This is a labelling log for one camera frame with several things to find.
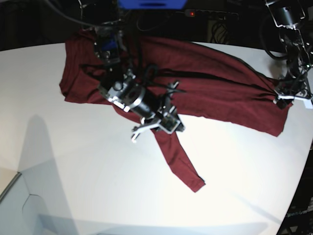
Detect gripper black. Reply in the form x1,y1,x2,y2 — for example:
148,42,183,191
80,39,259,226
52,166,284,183
98,70,186,142
273,72,313,109

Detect dark red t-shirt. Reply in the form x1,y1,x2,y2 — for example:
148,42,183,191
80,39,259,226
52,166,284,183
59,30,294,193

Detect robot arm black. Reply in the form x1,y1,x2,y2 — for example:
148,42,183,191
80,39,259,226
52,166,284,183
259,0,313,109
47,0,185,142

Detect blue box at top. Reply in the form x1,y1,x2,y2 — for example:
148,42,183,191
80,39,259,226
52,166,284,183
118,0,187,9

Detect black power strip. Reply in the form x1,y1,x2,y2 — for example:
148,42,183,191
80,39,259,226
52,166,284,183
184,9,239,21

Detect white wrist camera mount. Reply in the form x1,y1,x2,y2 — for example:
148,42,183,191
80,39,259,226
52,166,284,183
160,114,185,135
303,99,313,110

